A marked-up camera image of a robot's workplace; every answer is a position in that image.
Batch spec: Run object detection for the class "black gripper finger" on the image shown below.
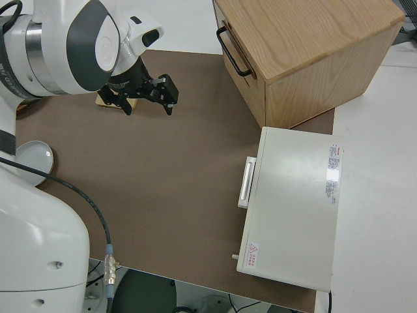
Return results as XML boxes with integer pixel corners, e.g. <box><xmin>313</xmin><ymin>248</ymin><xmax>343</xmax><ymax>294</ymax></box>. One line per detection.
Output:
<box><xmin>138</xmin><ymin>74</ymin><xmax>180</xmax><ymax>117</ymax></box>
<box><xmin>98</xmin><ymin>84</ymin><xmax>135</xmax><ymax>117</ymax></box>

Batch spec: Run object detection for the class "wooden drawer box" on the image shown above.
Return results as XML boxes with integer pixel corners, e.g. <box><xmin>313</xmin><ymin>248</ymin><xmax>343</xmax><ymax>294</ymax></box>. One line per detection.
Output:
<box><xmin>211</xmin><ymin>0</ymin><xmax>406</xmax><ymax>130</ymax></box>

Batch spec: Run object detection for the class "gray background equipment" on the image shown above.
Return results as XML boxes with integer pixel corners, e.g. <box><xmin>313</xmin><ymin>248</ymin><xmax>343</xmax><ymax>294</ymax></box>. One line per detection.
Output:
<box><xmin>394</xmin><ymin>0</ymin><xmax>417</xmax><ymax>48</ymax></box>

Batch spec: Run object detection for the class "black cable with metal connector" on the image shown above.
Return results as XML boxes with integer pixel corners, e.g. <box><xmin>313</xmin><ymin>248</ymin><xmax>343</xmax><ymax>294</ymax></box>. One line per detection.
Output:
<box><xmin>0</xmin><ymin>155</ymin><xmax>120</xmax><ymax>303</ymax></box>

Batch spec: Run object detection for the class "black drawer handle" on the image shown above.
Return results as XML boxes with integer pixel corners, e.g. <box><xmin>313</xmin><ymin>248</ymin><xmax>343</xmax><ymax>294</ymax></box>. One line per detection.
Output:
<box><xmin>216</xmin><ymin>26</ymin><xmax>253</xmax><ymax>78</ymax></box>

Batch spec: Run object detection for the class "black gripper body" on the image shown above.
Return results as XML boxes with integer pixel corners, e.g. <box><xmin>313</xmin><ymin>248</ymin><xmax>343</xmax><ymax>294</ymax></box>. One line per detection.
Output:
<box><xmin>108</xmin><ymin>57</ymin><xmax>154</xmax><ymax>97</ymax></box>

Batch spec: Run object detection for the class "white toaster oven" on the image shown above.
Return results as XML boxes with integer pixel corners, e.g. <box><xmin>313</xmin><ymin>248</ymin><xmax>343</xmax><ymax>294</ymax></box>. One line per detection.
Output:
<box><xmin>236</xmin><ymin>126</ymin><xmax>345</xmax><ymax>293</ymax></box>

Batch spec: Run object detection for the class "brown table mat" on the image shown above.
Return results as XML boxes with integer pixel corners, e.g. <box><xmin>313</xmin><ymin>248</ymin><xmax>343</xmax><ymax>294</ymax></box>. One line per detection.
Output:
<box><xmin>14</xmin><ymin>49</ymin><xmax>336</xmax><ymax>313</ymax></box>

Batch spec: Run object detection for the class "gray round plate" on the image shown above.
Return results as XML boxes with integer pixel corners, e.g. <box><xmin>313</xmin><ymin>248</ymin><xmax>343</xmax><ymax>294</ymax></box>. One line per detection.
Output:
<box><xmin>14</xmin><ymin>140</ymin><xmax>55</xmax><ymax>188</ymax></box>

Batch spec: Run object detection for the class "white oven door handle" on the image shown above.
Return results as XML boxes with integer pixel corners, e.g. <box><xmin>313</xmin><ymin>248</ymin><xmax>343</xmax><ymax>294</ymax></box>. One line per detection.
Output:
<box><xmin>237</xmin><ymin>156</ymin><xmax>258</xmax><ymax>209</ymax></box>

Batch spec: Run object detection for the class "small wooden block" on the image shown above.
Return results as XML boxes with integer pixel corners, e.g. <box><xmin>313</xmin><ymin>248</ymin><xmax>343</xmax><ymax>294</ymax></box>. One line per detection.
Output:
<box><xmin>95</xmin><ymin>93</ymin><xmax>137</xmax><ymax>112</ymax></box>

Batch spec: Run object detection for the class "dark round stool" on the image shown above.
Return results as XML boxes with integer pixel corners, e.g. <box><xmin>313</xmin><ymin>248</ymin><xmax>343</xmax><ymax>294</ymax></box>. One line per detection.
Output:
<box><xmin>112</xmin><ymin>269</ymin><xmax>179</xmax><ymax>313</ymax></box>

